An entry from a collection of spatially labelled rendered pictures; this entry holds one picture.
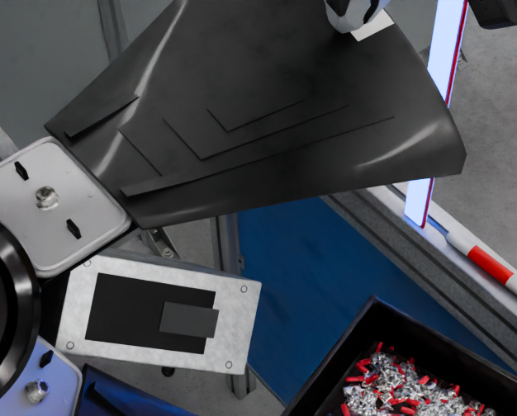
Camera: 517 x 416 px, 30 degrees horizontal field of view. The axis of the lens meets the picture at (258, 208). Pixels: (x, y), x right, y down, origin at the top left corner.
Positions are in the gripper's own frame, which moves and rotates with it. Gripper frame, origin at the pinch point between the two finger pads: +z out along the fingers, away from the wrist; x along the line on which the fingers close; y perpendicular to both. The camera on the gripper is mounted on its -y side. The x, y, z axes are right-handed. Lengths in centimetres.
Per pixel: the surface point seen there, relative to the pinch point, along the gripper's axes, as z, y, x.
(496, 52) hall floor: 133, 25, -117
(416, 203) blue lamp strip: 29.4, -7.5, -12.0
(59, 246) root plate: 1.3, -1.6, 23.8
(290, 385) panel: 100, -9, -14
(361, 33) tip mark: 1.2, -0.2, -0.6
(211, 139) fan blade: 0.7, -1.2, 12.7
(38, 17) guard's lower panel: 72, 53, -9
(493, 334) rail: 34.2, -21.4, -11.7
